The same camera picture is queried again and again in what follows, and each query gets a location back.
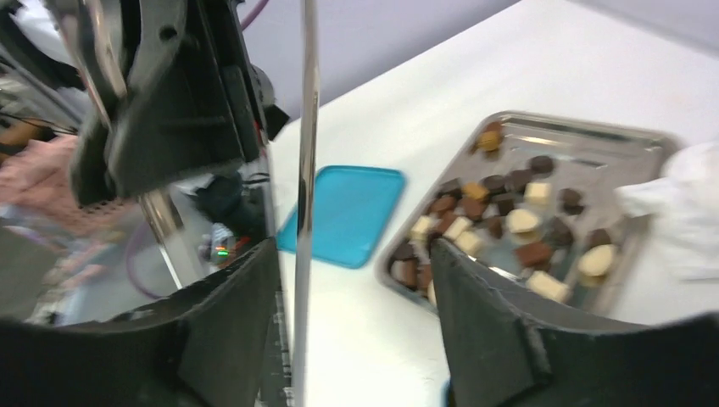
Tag teal box lid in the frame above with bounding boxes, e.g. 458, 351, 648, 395
276, 164, 407, 270

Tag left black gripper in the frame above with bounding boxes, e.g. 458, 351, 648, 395
46, 1, 289, 205

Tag white square chocolate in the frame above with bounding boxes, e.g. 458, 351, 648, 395
524, 182, 552, 205

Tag white crumpled cloth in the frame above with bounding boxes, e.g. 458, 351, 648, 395
615, 140, 718, 281

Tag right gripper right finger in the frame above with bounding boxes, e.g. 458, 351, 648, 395
431, 238, 718, 406

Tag steel tongs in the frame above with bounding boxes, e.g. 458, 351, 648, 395
292, 0, 320, 407

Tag white bar chocolate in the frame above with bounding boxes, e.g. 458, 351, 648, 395
525, 271, 571, 303

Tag white shell chocolate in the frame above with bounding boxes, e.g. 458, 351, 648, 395
505, 209, 541, 234

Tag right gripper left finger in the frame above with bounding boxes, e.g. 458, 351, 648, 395
1, 238, 280, 406

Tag white oval chocolate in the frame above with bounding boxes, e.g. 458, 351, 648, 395
577, 244, 617, 277

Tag dark oval chocolate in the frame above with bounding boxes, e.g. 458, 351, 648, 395
529, 155, 555, 176

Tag steel tray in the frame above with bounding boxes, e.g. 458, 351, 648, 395
377, 111, 679, 315

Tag caramel square chocolate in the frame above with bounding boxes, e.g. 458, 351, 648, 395
461, 182, 489, 203

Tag caramel ridged chocolate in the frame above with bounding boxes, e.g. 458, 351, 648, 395
476, 131, 503, 153

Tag milk rectangular chocolate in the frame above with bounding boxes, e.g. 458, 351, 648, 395
514, 242, 555, 268

